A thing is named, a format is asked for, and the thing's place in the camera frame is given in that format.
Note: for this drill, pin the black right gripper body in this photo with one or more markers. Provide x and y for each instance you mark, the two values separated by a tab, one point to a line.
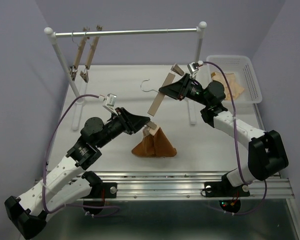
187	89

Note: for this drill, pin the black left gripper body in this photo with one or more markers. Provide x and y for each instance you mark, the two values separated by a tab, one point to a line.
123	120

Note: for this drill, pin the wooden clip hanger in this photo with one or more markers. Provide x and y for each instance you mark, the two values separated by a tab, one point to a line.
80	49
93	46
151	127

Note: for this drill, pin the brown underwear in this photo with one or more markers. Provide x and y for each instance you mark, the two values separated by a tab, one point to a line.
154	144

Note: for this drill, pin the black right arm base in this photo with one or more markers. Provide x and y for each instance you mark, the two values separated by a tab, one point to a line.
221	193

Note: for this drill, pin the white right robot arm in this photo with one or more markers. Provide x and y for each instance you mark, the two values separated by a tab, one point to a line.
266	151

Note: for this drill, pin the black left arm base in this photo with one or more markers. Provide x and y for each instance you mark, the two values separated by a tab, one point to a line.
94	204

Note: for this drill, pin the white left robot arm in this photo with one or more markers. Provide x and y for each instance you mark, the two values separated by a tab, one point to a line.
29	210

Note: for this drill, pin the white plastic basket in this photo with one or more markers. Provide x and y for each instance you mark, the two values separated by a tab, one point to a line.
245	76

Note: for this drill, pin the white clothes rack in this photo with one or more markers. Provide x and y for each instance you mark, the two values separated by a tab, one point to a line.
82	88

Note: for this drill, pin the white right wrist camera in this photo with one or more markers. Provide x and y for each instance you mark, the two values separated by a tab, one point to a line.
194	68

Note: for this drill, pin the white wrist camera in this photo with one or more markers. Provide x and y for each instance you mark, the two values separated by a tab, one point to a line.
194	68
108	102

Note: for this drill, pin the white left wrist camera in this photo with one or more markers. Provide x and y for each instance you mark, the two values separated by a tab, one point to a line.
108	102

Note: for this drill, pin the aluminium mounting rail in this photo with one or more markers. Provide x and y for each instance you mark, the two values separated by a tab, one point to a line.
179	186

